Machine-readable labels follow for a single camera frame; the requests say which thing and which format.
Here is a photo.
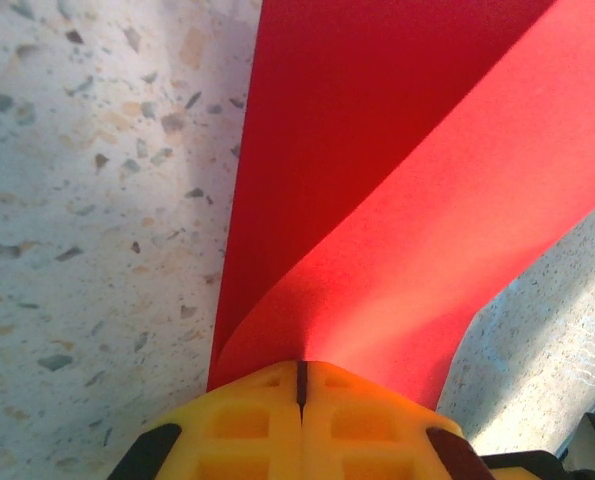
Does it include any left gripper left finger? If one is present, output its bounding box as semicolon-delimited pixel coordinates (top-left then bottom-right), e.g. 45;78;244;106
107;360;302;480

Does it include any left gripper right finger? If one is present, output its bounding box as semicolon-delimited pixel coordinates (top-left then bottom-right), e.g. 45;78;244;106
302;360;493;480

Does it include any red paper sheet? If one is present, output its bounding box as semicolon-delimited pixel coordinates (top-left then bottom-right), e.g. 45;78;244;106
207;0;595;416

